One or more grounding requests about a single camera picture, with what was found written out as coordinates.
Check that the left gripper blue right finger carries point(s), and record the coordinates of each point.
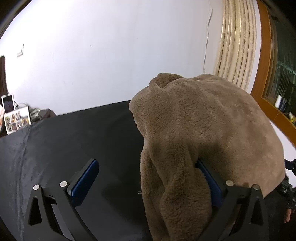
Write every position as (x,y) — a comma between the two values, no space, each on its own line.
(215,183)

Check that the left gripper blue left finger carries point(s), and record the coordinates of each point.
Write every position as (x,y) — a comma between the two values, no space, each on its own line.
(82,182)

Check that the brown fleece sweater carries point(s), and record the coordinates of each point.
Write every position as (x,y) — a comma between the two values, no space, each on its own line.
(206,117)

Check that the operator right hand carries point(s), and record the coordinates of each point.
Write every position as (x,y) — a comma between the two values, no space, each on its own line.
(287,215)

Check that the black satin work cloth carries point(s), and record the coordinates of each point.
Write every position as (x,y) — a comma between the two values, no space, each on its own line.
(39,161)

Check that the white tablet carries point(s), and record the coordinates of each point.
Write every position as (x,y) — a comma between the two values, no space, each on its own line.
(8,103)

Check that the dark wooden headboard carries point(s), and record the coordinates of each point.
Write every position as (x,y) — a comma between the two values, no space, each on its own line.
(3,84)

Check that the beige curtain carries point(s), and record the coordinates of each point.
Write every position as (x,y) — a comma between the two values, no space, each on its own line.
(237,43)

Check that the wooden window frame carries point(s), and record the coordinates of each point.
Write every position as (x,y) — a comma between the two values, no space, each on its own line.
(274,86)

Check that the photo frame collage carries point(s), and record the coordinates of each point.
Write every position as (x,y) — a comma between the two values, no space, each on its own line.
(17,119)

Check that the white wall switch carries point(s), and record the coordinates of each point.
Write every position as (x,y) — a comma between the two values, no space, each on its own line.
(20,52)

